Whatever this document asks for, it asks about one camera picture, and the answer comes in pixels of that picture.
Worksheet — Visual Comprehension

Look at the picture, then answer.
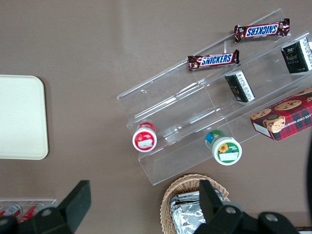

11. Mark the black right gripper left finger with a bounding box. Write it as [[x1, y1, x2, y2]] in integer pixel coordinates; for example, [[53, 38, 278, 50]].
[[0, 180, 92, 234]]

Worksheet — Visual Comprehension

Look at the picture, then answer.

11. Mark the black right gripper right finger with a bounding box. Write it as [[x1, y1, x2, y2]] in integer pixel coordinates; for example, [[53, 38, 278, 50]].
[[197, 179, 300, 234]]

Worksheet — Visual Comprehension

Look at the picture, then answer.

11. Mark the wicker basket with foil packs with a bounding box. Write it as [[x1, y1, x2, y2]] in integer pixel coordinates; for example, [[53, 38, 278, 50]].
[[160, 173, 231, 234]]

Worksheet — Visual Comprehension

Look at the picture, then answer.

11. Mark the beige plastic tray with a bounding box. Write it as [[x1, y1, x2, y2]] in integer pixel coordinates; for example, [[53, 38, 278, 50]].
[[0, 75, 49, 160]]

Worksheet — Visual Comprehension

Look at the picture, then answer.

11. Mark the clear acrylic bottle rack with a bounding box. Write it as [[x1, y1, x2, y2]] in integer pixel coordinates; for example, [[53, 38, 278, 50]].
[[0, 198, 57, 220]]

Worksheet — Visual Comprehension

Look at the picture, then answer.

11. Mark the silver foil pack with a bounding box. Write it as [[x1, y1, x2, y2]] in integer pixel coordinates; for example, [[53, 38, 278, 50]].
[[170, 191, 226, 213], [169, 203, 208, 234]]

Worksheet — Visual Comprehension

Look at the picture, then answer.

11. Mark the green sunflower lid jar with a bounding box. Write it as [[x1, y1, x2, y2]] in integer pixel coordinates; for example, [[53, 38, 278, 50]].
[[204, 129, 243, 166]]

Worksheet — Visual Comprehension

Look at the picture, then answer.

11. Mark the red lid jar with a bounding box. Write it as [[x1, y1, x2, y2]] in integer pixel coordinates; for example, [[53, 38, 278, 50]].
[[132, 121, 158, 153]]

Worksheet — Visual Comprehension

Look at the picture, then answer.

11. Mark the red tartan cookie box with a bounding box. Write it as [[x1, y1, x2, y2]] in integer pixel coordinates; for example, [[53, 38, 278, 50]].
[[250, 86, 312, 142]]

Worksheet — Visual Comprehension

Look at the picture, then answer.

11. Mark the clear acrylic stepped shelf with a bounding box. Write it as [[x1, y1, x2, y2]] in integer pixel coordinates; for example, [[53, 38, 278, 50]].
[[116, 8, 312, 186]]

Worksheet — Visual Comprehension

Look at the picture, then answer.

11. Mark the dark green tea box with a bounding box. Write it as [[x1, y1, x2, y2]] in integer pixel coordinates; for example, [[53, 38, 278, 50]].
[[280, 36, 312, 75], [224, 70, 256, 105]]

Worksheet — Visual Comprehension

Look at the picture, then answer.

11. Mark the Snickers chocolate bar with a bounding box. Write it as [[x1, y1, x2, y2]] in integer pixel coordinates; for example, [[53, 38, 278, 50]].
[[187, 49, 241, 72], [234, 18, 291, 44]]

